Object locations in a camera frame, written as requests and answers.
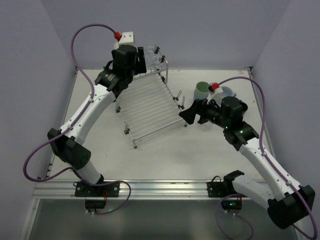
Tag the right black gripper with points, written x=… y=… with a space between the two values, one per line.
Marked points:
x=200 y=110

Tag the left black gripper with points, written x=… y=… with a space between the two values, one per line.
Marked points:
x=141 y=60

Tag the green cup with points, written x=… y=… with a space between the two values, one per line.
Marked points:
x=201 y=91

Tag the white ceramic mug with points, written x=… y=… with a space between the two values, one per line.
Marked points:
x=227 y=92

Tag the large glass mug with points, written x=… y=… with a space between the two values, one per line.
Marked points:
x=116 y=45

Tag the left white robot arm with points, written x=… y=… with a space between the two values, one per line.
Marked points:
x=67 y=142

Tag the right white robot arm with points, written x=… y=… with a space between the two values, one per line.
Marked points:
x=284 y=198

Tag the right black controller box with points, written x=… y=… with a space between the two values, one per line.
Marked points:
x=231 y=205

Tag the black controller box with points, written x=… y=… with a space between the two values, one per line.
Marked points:
x=92 y=205
x=231 y=205

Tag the left black controller box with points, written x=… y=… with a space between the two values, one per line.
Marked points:
x=92 y=205

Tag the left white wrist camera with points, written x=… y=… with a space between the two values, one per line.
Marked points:
x=127 y=38

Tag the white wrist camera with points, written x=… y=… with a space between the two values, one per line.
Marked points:
x=127 y=38
x=215 y=91

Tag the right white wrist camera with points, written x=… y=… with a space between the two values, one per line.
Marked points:
x=215 y=91

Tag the silver wire dish rack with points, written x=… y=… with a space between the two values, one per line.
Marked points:
x=148 y=107

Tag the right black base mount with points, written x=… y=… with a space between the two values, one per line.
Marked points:
x=220 y=187

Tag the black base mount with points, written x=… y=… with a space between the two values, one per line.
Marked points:
x=87 y=191
x=220 y=187

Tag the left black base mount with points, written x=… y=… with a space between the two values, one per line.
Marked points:
x=87 y=191

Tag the aluminium mounting rail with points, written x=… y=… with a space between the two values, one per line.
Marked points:
x=64 y=189

